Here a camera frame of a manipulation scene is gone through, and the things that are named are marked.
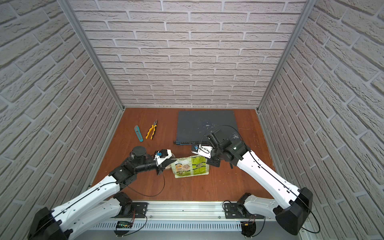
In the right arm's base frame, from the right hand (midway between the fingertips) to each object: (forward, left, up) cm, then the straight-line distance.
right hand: (205, 154), depth 74 cm
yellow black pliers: (+33, +34, -16) cm, 50 cm away
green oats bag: (-3, +7, -6) cm, 10 cm away
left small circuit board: (-25, +42, -20) cm, 53 cm away
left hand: (+1, +16, 0) cm, 16 cm away
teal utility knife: (+28, +44, -16) cm, 55 cm away
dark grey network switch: (+30, +5, -14) cm, 33 cm away
